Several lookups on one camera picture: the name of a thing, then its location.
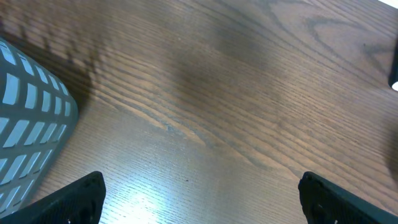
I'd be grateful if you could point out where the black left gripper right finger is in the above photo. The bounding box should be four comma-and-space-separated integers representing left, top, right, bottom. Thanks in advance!
298, 171, 397, 224

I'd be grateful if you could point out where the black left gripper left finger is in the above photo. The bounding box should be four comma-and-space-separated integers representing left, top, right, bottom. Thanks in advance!
1, 171, 106, 224

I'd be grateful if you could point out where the white barcode scanner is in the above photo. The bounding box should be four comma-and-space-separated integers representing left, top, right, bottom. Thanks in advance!
388, 44, 398, 91

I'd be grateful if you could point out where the grey plastic mesh basket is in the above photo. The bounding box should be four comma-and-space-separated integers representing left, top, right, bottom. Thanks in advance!
1, 39, 78, 217

